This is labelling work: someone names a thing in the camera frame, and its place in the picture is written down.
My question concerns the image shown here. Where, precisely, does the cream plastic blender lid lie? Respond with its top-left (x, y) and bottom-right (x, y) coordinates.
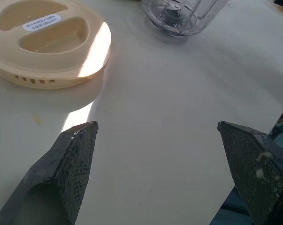
top-left (0, 0), bottom-right (112, 90)

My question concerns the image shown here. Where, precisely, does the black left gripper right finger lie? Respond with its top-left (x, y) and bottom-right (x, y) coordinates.
top-left (217, 121), bottom-right (283, 225)

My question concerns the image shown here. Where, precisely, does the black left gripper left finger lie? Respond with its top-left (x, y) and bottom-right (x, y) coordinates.
top-left (0, 120), bottom-right (99, 225)

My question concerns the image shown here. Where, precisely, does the clear jar with cream lid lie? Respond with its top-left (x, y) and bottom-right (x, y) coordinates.
top-left (141, 0), bottom-right (219, 44)

